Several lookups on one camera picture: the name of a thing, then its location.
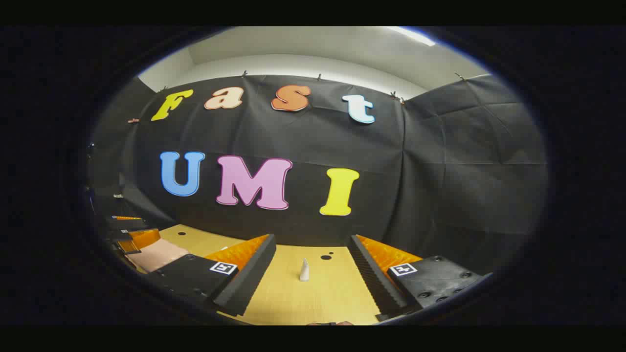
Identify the black backdrop cloth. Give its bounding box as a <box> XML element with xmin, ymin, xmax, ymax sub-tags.
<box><xmin>87</xmin><ymin>73</ymin><xmax>548</xmax><ymax>274</ymax></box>

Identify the pink suitcase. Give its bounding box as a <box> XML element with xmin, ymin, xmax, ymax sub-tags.
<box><xmin>125</xmin><ymin>238</ymin><xmax>190</xmax><ymax>274</ymax></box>

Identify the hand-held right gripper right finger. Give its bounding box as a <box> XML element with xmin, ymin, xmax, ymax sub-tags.
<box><xmin>347</xmin><ymin>234</ymin><xmax>492</xmax><ymax>322</ymax></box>

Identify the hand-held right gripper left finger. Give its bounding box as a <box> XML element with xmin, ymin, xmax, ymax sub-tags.
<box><xmin>147</xmin><ymin>234</ymin><xmax>277</xmax><ymax>317</ymax></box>

